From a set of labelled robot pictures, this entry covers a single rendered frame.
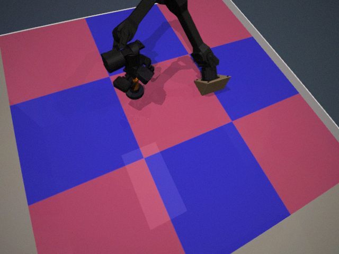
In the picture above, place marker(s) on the orange tapered knob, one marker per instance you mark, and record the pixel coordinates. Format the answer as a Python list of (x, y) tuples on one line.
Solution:
[(136, 84)]

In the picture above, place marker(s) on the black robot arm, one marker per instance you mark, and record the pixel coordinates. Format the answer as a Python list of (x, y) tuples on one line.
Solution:
[(123, 53)]

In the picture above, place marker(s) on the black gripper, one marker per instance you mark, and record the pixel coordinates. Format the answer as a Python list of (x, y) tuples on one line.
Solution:
[(126, 82)]

